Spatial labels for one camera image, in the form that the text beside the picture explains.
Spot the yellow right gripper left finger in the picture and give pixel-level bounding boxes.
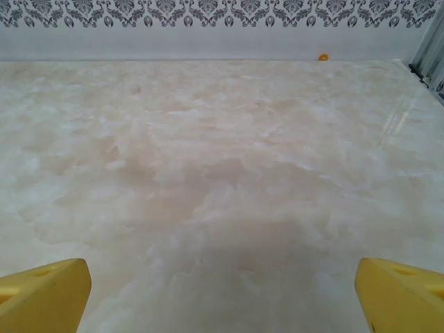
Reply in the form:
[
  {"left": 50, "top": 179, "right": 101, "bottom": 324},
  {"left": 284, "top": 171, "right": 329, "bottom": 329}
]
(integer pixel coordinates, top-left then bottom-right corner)
[{"left": 0, "top": 257, "right": 93, "bottom": 333}]

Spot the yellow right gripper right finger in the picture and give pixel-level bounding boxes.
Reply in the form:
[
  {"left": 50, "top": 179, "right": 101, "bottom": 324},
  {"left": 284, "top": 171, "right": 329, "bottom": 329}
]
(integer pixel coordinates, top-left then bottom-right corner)
[{"left": 355, "top": 257, "right": 444, "bottom": 333}]

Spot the black corner bracket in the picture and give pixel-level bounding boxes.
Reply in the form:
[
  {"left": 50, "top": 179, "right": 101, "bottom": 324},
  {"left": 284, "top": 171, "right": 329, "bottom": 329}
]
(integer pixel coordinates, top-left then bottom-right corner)
[{"left": 408, "top": 63, "right": 431, "bottom": 87}]

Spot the aluminium frame post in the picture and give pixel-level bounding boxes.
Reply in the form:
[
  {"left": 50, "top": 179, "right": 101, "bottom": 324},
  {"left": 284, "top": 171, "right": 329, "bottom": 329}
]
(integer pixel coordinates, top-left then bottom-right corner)
[{"left": 408, "top": 0, "right": 444, "bottom": 105}]

